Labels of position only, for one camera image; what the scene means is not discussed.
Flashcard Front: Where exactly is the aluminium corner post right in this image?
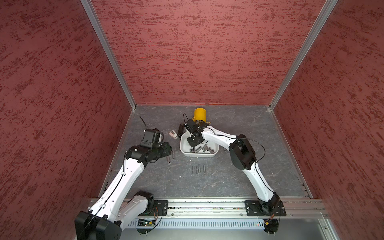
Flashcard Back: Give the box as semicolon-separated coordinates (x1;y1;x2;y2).
269;0;338;111

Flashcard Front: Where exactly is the aluminium corner post left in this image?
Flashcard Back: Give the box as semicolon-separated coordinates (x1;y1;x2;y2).
81;0;137;110

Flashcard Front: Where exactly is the white plastic storage box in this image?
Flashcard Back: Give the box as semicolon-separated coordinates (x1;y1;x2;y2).
180;133;219;158

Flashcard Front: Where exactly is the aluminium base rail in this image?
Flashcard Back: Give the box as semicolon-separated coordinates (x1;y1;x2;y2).
166;197;330;219

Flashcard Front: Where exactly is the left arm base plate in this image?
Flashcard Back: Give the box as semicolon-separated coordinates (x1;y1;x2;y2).
141;200;169;217

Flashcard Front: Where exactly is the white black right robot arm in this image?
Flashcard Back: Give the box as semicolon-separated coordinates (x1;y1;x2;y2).
185;123;284;217

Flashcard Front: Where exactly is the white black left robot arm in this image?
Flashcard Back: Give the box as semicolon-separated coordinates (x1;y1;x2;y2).
75;142;172;240

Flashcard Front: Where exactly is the aluminium corner post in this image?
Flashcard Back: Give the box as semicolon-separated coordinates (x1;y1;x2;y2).
269;0;338;111
81;0;137;110

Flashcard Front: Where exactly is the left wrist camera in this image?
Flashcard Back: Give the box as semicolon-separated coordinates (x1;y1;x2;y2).
140;129;164;149

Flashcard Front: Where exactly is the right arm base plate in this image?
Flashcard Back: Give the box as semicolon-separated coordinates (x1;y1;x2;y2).
245;201;287;217

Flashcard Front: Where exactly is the yellow pen holder bucket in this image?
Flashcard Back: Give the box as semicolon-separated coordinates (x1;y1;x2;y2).
193;108;211;125

